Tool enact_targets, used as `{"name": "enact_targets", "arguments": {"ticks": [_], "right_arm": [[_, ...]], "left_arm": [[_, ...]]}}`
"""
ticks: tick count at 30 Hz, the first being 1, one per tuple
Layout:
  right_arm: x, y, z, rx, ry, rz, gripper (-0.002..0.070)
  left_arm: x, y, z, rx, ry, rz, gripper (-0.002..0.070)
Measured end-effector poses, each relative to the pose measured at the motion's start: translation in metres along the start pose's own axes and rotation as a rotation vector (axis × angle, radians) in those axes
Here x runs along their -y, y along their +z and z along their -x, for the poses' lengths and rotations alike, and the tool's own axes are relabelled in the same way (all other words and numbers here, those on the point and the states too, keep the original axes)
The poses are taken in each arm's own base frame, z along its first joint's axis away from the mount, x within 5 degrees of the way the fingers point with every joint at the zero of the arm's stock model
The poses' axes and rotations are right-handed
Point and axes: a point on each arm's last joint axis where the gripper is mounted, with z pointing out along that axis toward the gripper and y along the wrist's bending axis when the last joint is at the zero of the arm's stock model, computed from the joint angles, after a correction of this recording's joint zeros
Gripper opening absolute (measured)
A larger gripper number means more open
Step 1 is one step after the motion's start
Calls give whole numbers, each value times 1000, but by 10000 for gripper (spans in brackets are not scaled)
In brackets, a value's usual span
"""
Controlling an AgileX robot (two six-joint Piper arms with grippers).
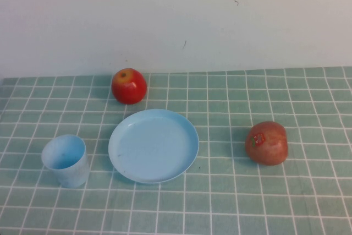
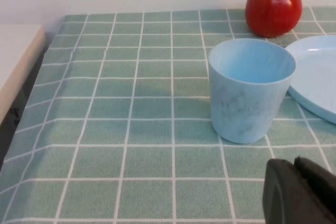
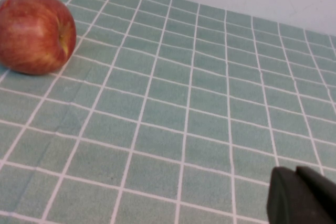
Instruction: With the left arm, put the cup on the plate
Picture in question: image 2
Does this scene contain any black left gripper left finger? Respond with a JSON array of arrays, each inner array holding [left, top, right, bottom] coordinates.
[[261, 158, 327, 224]]

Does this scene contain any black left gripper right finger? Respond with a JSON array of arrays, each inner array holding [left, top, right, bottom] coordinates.
[[293, 156, 336, 224]]

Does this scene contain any light blue marbled plastic cup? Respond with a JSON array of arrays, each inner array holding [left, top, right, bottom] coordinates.
[[208, 38, 297, 144]]

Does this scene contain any light blue plastic plate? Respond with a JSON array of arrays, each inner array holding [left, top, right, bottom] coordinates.
[[284, 34, 336, 125]]

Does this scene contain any green checked tablecloth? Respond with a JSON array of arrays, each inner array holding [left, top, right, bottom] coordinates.
[[0, 5, 336, 224]]

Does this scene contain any shiny red apple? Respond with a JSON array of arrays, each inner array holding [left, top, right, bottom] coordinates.
[[245, 0, 303, 38]]

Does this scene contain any white side table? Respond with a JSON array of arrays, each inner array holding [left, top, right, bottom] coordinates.
[[0, 24, 46, 127]]

